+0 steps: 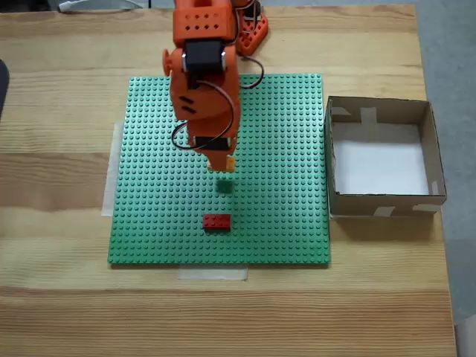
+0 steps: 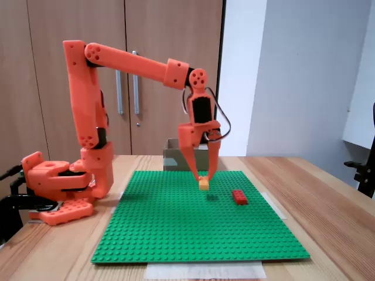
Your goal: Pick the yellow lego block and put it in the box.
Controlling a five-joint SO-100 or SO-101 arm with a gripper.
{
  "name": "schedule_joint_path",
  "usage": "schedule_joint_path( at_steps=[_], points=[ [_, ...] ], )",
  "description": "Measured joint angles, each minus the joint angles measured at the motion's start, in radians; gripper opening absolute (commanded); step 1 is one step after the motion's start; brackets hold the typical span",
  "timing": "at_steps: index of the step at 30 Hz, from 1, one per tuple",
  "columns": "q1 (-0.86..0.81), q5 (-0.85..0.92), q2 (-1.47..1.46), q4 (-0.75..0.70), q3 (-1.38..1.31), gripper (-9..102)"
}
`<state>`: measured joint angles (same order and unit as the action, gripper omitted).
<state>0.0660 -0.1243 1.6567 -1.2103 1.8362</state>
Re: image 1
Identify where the red lego block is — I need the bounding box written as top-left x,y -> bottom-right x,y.
202,214 -> 232,232

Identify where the green lego baseplate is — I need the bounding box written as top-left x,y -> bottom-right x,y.
106,73 -> 332,268

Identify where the open cardboard box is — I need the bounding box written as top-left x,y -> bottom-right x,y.
324,95 -> 448,220

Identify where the long translucent tape strip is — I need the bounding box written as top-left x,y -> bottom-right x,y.
101,119 -> 126,219

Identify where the short translucent tape strip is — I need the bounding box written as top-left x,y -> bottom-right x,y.
177,266 -> 249,282

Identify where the white curved object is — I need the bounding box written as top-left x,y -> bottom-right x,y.
57,0 -> 139,13

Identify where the black rounded object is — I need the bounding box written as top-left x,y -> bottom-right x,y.
0,58 -> 11,122

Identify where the gripper servo cable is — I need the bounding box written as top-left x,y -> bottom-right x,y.
171,80 -> 239,150

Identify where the wrist servo cable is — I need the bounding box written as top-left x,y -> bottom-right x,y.
237,55 -> 266,90

